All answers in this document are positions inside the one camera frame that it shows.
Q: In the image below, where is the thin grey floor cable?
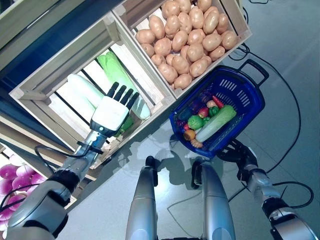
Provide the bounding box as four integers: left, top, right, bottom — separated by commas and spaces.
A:
166, 196, 198, 226

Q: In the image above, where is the red toy chili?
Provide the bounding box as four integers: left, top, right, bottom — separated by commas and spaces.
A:
212, 95, 225, 109

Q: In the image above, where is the silver right robot leg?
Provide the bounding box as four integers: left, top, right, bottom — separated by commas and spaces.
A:
191, 159, 237, 240

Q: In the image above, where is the purple toy eggplant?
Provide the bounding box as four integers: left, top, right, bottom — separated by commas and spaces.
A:
199, 88, 213, 103

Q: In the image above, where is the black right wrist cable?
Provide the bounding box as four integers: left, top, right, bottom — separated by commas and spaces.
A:
271, 181, 315, 210

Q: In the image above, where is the yellow toy corn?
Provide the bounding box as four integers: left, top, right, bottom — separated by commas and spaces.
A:
190, 139, 204, 150

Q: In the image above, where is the blue plastic shopping basket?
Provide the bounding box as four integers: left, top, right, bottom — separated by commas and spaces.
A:
169, 59, 270, 160

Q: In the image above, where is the wooden onion crate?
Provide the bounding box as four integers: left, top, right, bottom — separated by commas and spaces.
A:
0, 159, 81, 236

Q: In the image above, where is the green round toy vegetable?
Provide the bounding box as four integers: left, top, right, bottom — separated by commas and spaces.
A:
187, 114, 204, 131

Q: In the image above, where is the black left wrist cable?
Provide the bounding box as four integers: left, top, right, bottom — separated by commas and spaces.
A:
0, 145, 85, 210

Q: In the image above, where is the wooden slatted cabbage crate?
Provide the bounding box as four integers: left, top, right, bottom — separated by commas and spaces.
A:
8, 13, 177, 161

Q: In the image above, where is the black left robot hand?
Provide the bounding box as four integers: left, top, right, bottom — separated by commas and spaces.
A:
89, 81, 141, 138

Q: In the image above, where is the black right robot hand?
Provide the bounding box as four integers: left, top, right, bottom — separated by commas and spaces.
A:
216, 139, 259, 181

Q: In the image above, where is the orange toy fruit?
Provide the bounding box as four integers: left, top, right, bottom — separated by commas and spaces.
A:
183, 129, 197, 141

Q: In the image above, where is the brown toy potato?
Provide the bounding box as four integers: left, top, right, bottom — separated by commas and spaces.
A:
189, 58, 210, 78
209, 46, 226, 62
173, 73, 193, 90
221, 30, 238, 50
157, 63, 178, 85

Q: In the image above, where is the wooden potato crate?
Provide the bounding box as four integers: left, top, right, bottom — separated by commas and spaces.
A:
111, 0, 253, 100

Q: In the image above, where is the black floor cable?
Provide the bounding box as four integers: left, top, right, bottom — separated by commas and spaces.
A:
228, 42, 302, 203

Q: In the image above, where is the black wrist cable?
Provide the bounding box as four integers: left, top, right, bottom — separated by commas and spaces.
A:
0, 145, 85, 210
271, 181, 315, 210

